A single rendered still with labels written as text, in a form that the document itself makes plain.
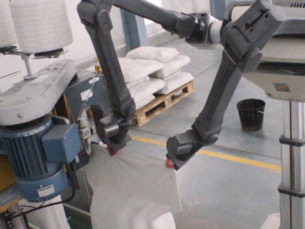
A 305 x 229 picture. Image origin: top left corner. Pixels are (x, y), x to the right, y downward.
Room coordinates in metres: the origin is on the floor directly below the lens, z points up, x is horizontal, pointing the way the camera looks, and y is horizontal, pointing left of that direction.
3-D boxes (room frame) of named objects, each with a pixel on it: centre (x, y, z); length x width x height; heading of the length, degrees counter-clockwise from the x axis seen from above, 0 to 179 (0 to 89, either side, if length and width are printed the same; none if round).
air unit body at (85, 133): (1.37, 0.40, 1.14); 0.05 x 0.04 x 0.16; 144
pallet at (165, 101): (4.72, 0.56, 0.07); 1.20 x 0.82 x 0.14; 146
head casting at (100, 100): (1.56, 0.49, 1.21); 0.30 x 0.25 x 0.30; 54
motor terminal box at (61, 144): (1.08, 0.39, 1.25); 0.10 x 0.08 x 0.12; 169
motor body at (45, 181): (1.10, 0.49, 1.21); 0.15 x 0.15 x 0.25
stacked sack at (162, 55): (5.00, 0.38, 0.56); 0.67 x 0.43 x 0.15; 54
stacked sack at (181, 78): (4.85, 0.21, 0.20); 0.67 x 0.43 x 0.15; 144
